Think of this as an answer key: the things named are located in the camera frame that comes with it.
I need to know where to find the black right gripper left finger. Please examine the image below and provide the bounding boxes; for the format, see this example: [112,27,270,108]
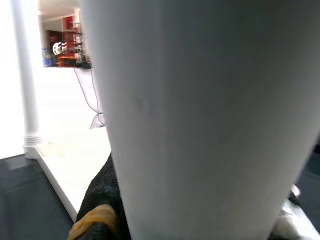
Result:
[76,151,133,240]

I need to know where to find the black power cable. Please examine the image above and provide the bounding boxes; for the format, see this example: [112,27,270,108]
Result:
[73,67,105,130]

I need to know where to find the yellow rubber band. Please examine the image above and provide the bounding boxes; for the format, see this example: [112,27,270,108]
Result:
[68,204,118,240]

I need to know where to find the red shelving unit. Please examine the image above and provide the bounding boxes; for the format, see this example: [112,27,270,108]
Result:
[58,14,83,68]

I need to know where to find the black tablecloth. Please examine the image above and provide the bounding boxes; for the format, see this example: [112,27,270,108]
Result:
[0,144,320,240]

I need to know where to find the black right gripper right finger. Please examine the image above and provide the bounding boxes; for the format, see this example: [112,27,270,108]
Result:
[284,186,311,227]

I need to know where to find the white electric guitar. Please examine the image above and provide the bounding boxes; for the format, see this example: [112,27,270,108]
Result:
[51,41,68,57]

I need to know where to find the white plastic table top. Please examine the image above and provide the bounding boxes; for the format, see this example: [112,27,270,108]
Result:
[23,127,113,223]

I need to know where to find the white plastic table leg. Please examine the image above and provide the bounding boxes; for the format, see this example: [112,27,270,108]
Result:
[10,0,45,160]
[79,0,320,240]

